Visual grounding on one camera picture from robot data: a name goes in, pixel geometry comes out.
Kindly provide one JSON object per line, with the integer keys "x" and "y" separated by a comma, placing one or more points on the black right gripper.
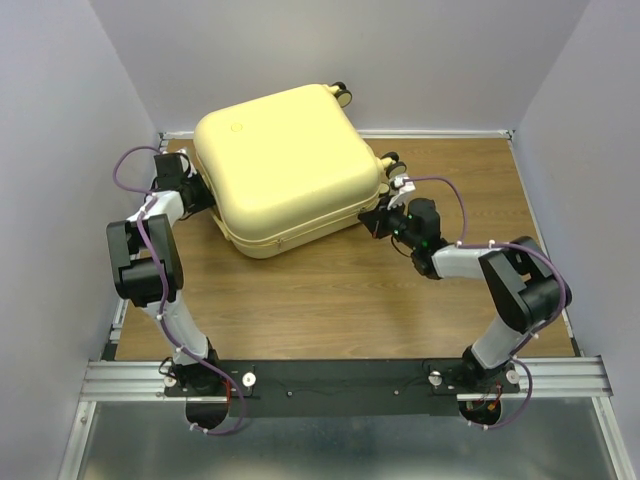
{"x": 375, "y": 221}

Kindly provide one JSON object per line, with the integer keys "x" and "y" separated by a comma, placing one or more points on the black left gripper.
{"x": 207, "y": 200}

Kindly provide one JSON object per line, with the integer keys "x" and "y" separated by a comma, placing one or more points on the cream yellow suitcase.
{"x": 289, "y": 168}

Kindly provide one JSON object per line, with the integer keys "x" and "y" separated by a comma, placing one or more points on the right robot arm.
{"x": 527, "y": 290}

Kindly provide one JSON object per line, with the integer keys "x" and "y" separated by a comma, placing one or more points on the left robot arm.
{"x": 148, "y": 272}

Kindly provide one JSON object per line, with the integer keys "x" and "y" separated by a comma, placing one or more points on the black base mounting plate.
{"x": 332, "y": 388}

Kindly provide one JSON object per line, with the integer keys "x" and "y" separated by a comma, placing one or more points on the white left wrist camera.
{"x": 188, "y": 167}

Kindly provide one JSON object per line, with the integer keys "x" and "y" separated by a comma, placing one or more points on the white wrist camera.
{"x": 403, "y": 187}
{"x": 188, "y": 167}

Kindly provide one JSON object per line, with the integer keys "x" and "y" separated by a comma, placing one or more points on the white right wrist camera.
{"x": 403, "y": 187}

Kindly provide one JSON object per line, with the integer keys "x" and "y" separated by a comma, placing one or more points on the aluminium frame rail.
{"x": 539, "y": 378}

